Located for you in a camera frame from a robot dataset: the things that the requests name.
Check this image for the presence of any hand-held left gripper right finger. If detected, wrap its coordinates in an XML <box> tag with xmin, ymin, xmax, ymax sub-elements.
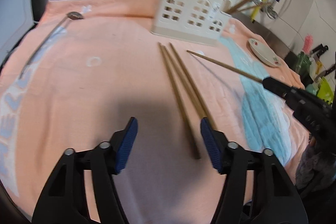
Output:
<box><xmin>200</xmin><ymin>118</ymin><xmax>309</xmax><ymax>224</ymax></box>

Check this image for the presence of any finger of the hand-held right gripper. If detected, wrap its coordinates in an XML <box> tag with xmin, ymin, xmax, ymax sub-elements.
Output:
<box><xmin>262</xmin><ymin>77</ymin><xmax>296</xmax><ymax>99</ymax></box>

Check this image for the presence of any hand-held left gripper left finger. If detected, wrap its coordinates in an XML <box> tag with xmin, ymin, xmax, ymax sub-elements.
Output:
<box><xmin>31</xmin><ymin>117</ymin><xmax>139</xmax><ymax>224</ymax></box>

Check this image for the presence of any cream plastic utensil holder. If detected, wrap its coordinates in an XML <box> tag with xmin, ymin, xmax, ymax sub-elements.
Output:
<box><xmin>150</xmin><ymin>0</ymin><xmax>231</xmax><ymax>47</ymax></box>

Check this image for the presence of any person's right hand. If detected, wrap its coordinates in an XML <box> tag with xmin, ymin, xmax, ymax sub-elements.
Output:
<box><xmin>295</xmin><ymin>135</ymin><xmax>336</xmax><ymax>191</ymax></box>

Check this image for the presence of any lime green plastic basket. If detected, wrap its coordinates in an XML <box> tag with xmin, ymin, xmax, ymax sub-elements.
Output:
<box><xmin>316</xmin><ymin>77</ymin><xmax>336</xmax><ymax>107</ymax></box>

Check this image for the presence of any dark green knife holder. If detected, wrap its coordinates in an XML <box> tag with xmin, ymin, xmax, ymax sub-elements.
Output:
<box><xmin>296</xmin><ymin>52</ymin><xmax>316</xmax><ymax>83</ymax></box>

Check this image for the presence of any floral ceramic plate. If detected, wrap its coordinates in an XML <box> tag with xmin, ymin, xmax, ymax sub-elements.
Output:
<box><xmin>248</xmin><ymin>38</ymin><xmax>285</xmax><ymax>68</ymax></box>

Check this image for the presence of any peach printed towel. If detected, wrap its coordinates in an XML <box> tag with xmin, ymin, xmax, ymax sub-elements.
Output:
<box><xmin>0</xmin><ymin>0</ymin><xmax>315</xmax><ymax>224</ymax></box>

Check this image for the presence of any pink bottle brush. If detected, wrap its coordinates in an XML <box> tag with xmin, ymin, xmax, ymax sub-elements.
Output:
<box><xmin>302</xmin><ymin>35</ymin><xmax>314</xmax><ymax>54</ymax></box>

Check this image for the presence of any metal ladle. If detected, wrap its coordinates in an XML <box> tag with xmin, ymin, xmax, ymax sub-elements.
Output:
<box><xmin>18</xmin><ymin>12</ymin><xmax>83</xmax><ymax>80</ymax></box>

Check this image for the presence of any white microwave oven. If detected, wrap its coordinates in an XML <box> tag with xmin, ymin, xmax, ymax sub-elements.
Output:
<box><xmin>0</xmin><ymin>0</ymin><xmax>35</xmax><ymax>67</ymax></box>

